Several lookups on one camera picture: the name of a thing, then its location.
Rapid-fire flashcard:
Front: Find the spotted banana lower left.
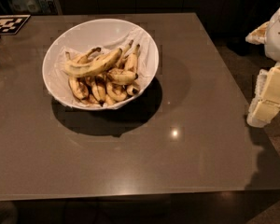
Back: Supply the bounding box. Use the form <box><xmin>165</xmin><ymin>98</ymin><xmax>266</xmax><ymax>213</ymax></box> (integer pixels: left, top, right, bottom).
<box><xmin>68</xmin><ymin>77</ymin><xmax>89</xmax><ymax>100</ymax></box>

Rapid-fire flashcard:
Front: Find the black white marker tag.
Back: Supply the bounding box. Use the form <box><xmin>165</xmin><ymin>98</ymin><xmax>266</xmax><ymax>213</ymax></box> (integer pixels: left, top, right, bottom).
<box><xmin>0</xmin><ymin>15</ymin><xmax>30</xmax><ymax>35</ymax></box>

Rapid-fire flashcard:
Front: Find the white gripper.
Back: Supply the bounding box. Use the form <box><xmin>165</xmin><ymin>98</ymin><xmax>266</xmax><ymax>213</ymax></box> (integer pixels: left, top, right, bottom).
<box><xmin>245</xmin><ymin>8</ymin><xmax>280</xmax><ymax>128</ymax></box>

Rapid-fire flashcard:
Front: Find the large top banana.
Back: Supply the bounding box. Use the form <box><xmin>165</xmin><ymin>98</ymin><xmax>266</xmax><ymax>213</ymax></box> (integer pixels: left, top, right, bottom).
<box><xmin>64</xmin><ymin>48</ymin><xmax>122</xmax><ymax>77</ymax></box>

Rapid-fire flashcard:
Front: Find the curved banana lower centre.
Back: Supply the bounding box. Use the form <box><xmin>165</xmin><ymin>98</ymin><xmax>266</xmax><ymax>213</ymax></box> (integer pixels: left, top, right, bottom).
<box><xmin>106</xmin><ymin>80</ymin><xmax>127</xmax><ymax>102</ymax></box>

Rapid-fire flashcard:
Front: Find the banana upper right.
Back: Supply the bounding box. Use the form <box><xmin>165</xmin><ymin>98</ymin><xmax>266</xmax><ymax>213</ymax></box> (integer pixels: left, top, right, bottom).
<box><xmin>124</xmin><ymin>44</ymin><xmax>140</xmax><ymax>72</ymax></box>

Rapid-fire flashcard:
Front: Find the ripe banana centre right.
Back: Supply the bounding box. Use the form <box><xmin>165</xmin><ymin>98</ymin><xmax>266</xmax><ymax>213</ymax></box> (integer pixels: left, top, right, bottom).
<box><xmin>106</xmin><ymin>68</ymin><xmax>138</xmax><ymax>85</ymax></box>

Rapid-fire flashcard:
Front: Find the white bowl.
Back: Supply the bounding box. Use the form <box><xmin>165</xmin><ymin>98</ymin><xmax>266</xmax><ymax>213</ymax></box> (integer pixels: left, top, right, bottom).
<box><xmin>42</xmin><ymin>19</ymin><xmax>159</xmax><ymax>111</ymax></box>

